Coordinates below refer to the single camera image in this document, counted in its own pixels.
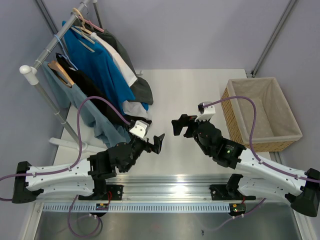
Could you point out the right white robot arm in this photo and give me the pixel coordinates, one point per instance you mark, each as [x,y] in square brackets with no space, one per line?
[299,188]

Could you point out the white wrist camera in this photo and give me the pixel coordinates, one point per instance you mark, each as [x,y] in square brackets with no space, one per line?
[139,129]
[205,112]

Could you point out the wicker laundry basket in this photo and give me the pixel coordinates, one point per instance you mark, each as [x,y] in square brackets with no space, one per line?
[258,115]

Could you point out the white slotted cable duct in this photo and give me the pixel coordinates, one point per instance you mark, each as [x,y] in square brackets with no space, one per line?
[118,207]

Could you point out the grey-blue t shirt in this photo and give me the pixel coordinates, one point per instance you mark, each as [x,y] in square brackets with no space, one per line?
[103,129]

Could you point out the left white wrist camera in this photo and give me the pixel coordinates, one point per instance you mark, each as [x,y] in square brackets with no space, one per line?
[139,129]

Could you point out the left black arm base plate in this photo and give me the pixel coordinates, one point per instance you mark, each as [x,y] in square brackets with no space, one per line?
[114,192]

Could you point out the aluminium mounting rail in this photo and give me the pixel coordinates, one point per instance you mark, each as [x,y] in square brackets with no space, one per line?
[138,188]

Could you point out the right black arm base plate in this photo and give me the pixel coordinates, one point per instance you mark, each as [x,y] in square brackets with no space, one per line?
[219,192]

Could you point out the bright blue t shirt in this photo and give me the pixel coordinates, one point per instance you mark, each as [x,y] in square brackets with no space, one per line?
[94,60]

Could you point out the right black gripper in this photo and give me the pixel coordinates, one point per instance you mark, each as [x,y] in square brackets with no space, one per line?
[184,120]

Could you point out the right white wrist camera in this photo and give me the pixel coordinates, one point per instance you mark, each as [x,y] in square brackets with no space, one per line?
[205,112]

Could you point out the white t shirt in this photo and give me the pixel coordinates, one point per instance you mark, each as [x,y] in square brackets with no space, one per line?
[117,60]

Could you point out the pink hanger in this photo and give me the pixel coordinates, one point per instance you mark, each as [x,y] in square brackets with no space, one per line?
[92,25]

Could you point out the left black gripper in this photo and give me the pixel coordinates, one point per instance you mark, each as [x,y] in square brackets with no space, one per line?
[154,148]

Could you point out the dark grey t shirt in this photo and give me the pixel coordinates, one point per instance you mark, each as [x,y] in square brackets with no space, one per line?
[140,88]

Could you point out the brown wooden hanger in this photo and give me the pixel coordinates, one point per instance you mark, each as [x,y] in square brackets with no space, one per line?
[61,73]

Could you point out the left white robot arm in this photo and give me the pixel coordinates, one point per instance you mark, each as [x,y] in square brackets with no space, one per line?
[114,160]

